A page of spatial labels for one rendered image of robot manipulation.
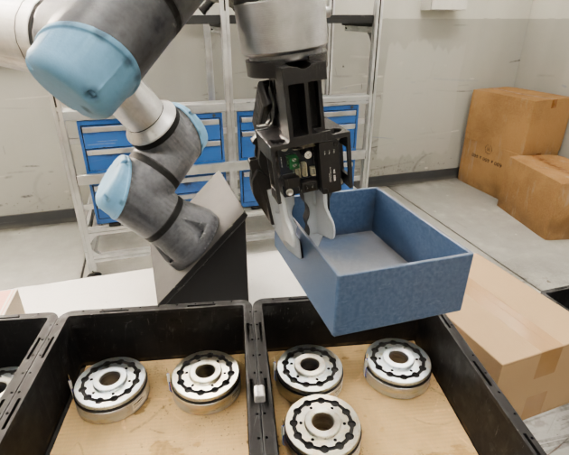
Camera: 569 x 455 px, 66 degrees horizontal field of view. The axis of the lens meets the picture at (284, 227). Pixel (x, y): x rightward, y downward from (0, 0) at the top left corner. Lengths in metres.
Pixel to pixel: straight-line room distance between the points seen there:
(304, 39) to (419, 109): 3.58
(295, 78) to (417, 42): 3.48
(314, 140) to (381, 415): 0.45
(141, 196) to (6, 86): 2.51
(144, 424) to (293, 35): 0.55
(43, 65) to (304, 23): 0.20
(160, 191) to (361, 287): 0.58
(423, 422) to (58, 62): 0.62
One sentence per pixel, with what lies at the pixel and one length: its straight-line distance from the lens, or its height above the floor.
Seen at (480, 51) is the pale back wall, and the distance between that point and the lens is 4.18.
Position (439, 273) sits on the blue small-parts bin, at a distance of 0.46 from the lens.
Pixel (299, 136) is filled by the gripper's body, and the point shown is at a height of 1.26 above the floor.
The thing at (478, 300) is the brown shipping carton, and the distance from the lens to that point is 0.93.
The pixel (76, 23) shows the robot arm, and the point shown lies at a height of 1.35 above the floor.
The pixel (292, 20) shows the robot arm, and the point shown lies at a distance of 0.37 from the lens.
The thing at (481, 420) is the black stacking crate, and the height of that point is 0.88.
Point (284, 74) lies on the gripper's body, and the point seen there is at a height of 1.31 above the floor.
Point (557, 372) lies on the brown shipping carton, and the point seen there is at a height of 0.80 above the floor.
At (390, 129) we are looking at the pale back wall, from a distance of 3.83.
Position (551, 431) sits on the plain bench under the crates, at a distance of 0.96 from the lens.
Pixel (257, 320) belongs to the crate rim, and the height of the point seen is 0.93.
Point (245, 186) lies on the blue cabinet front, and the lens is 2.57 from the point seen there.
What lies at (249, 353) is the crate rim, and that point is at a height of 0.93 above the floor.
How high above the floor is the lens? 1.35
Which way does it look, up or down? 26 degrees down
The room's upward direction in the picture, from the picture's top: straight up
